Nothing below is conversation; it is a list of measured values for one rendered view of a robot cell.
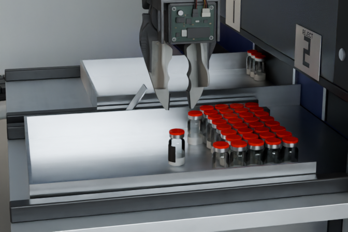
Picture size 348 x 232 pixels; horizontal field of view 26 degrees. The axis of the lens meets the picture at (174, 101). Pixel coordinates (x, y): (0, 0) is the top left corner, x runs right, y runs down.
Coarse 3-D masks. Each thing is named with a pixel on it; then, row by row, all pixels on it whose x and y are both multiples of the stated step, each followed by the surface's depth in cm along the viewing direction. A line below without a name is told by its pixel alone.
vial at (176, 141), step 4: (172, 136) 97; (176, 136) 97; (180, 136) 97; (172, 140) 98; (176, 140) 97; (180, 140) 98; (184, 140) 98; (172, 144) 97; (176, 144) 97; (180, 144) 97; (184, 144) 98; (176, 148) 97; (180, 148) 98; (184, 148) 98; (176, 152) 98; (180, 152) 98; (184, 152) 98; (176, 156) 98; (180, 156) 98; (184, 156) 99; (176, 160) 98; (180, 160) 98; (184, 160) 99; (172, 164) 98; (176, 164) 98; (180, 164) 98
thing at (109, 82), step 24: (96, 72) 143; (120, 72) 144; (144, 72) 146; (168, 72) 146; (216, 72) 146; (240, 72) 146; (96, 96) 118; (120, 96) 119; (144, 96) 120; (216, 96) 122; (240, 96) 123; (264, 96) 124; (288, 96) 125
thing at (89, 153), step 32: (32, 128) 109; (64, 128) 110; (96, 128) 111; (128, 128) 112; (160, 128) 113; (32, 160) 101; (64, 160) 101; (96, 160) 101; (128, 160) 101; (160, 160) 101; (192, 160) 101; (32, 192) 84; (64, 192) 85; (96, 192) 86
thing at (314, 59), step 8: (296, 24) 104; (296, 32) 104; (304, 32) 101; (312, 32) 99; (296, 40) 104; (304, 40) 101; (312, 40) 99; (320, 40) 96; (296, 48) 104; (304, 48) 101; (312, 48) 99; (320, 48) 97; (296, 56) 105; (312, 56) 99; (296, 64) 105; (312, 64) 99; (304, 72) 102; (312, 72) 99
